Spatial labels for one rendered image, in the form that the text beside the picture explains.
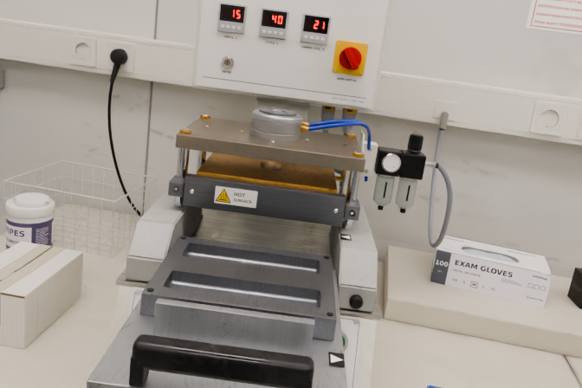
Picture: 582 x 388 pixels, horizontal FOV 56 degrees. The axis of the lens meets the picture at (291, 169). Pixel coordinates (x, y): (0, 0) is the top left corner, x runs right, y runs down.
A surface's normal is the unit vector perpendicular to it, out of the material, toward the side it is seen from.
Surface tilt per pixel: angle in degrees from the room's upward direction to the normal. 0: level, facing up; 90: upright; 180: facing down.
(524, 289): 90
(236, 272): 0
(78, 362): 0
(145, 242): 41
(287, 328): 90
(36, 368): 0
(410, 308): 90
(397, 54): 90
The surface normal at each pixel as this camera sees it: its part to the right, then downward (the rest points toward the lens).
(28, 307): 0.98, 0.12
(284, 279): 0.13, -0.96
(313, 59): -0.04, 0.24
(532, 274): -0.26, 0.17
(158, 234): 0.07, -0.58
